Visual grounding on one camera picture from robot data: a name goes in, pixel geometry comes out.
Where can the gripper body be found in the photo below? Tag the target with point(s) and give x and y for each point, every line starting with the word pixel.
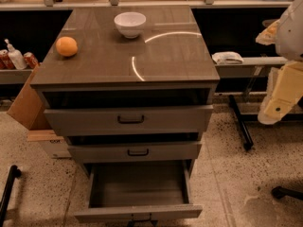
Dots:
pixel 292 37

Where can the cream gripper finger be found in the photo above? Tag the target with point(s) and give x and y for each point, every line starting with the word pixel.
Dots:
pixel 268 35

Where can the grey bottom drawer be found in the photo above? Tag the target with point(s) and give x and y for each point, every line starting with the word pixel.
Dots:
pixel 139 191

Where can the grey drawer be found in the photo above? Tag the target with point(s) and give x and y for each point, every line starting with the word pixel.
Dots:
pixel 114 121
pixel 135 152
pixel 139 191

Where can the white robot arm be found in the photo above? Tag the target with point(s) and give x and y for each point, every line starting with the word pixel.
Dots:
pixel 289 34

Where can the grey top drawer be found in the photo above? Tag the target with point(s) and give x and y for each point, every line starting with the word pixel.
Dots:
pixel 114 121

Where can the grey middle drawer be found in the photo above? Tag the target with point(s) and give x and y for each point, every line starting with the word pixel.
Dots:
pixel 135 152

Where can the grey drawer cabinet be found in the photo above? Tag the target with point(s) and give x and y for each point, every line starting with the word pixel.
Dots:
pixel 167 65

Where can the folded white cloth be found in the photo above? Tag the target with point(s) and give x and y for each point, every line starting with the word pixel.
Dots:
pixel 227 57

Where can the black chair base leg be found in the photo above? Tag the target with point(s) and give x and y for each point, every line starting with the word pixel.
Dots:
pixel 281 192

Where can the white ceramic bowl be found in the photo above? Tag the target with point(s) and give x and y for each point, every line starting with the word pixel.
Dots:
pixel 130 24

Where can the orange fruit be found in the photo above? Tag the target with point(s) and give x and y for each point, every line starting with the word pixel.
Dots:
pixel 67 46

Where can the red soda can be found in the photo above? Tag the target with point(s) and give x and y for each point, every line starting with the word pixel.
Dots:
pixel 31 60
pixel 4 57

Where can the white labelled box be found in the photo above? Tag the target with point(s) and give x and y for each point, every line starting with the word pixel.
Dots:
pixel 53 145

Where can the brown cardboard box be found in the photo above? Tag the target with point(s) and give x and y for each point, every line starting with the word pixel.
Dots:
pixel 28 109

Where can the red soda can left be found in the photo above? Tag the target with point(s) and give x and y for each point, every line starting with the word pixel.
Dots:
pixel 4 57

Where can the black stand leg left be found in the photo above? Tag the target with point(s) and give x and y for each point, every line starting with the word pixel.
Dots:
pixel 14 173

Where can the grey shelf rail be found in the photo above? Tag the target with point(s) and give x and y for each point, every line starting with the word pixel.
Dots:
pixel 251 67

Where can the black table leg frame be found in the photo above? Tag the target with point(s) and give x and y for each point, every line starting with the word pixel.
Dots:
pixel 243 118

